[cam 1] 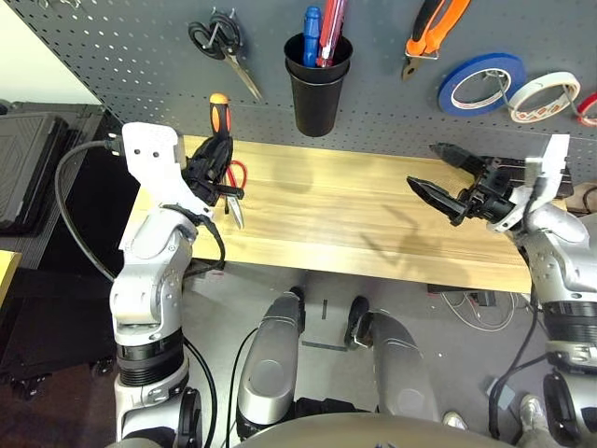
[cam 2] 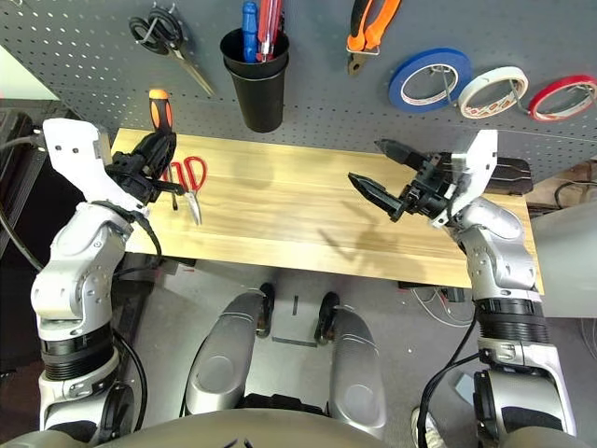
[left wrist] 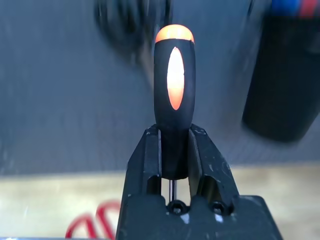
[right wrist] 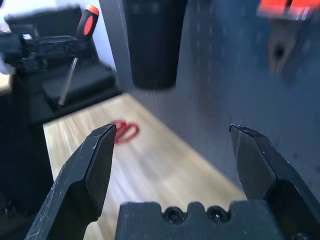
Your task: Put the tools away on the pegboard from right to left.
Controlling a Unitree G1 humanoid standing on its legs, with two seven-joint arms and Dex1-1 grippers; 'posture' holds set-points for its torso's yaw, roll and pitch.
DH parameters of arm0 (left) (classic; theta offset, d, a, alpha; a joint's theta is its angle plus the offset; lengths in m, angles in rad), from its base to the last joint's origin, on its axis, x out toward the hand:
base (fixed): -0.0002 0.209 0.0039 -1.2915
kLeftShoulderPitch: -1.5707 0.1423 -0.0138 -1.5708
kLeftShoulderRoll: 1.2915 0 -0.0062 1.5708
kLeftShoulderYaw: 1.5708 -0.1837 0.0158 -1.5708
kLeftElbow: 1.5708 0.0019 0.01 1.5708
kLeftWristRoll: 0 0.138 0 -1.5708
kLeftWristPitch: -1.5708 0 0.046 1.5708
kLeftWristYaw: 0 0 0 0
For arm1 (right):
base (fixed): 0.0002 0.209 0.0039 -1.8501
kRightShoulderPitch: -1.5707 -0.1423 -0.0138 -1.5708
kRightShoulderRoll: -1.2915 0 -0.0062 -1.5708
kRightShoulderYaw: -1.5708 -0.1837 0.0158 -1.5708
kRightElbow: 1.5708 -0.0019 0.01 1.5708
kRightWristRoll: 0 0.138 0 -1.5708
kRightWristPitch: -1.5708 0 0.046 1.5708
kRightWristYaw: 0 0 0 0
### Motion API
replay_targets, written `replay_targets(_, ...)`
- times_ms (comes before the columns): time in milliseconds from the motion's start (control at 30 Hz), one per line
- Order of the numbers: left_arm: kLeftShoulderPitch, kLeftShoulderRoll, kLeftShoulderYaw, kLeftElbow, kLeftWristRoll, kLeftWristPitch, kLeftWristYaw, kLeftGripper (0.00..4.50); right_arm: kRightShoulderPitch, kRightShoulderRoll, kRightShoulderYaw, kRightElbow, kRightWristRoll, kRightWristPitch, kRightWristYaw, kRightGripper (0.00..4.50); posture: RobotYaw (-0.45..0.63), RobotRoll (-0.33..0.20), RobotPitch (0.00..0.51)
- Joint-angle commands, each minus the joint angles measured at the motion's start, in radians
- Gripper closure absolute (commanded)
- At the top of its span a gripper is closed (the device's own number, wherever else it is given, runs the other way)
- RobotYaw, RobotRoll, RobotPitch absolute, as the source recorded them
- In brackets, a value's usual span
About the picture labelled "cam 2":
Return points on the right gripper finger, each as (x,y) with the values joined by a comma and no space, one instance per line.
(378,196)
(401,153)

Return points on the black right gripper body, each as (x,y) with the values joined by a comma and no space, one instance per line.
(429,193)

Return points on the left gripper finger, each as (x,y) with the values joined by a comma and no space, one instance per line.
(158,149)
(168,187)

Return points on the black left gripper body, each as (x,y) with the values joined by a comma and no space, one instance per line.
(130,179)

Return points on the orange black screwdriver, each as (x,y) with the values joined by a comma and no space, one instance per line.
(161,112)

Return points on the white tape roll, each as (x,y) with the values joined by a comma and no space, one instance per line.
(468,109)

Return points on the orange black pliers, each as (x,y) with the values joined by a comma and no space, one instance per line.
(373,32)

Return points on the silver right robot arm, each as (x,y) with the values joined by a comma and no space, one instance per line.
(499,261)

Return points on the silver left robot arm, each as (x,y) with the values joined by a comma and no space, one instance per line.
(74,280)

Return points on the grey metal pegboard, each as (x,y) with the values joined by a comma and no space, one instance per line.
(317,93)

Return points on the blue tape roll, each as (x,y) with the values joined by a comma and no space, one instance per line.
(396,88)

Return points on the silver blue-tape peg hook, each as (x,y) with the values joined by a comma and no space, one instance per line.
(450,88)

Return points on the black plastic tool case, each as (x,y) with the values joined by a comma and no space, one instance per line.
(513,175)

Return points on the black power strip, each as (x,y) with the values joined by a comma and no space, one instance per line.
(453,296)

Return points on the silver scissors peg hook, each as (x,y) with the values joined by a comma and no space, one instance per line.
(151,32)

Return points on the silver double peg hook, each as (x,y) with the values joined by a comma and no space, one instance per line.
(517,95)

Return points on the dark metal cabinet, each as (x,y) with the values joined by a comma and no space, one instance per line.
(14,121)

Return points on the short black floor tape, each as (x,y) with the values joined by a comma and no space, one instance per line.
(295,305)

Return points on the red tape roll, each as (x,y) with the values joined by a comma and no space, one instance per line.
(535,106)

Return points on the white cabinet top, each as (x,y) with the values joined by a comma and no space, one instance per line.
(23,79)

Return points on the white rounded furniture piece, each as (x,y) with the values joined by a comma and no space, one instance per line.
(569,261)

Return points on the long black floor tape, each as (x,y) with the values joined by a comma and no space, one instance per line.
(294,341)

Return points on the red screwdriver with white print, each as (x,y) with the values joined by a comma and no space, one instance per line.
(276,25)

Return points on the silver right robot leg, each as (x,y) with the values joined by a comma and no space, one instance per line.
(354,368)

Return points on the silver robot leg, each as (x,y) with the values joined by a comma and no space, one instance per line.
(219,364)
(354,368)

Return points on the silver left robot leg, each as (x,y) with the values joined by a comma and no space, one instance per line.
(219,364)

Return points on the silver red-tape peg hook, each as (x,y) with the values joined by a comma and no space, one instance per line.
(585,91)

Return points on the grey foot pedal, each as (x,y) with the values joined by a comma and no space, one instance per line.
(464,385)

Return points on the white sneaker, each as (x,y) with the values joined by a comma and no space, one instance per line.
(420,424)

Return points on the grey robot torso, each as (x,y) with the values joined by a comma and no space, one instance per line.
(242,429)

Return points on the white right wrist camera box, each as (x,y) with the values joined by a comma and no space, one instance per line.
(476,163)

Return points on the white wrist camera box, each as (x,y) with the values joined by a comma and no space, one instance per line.
(70,149)
(476,163)

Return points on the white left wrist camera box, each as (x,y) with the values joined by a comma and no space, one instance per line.
(70,149)

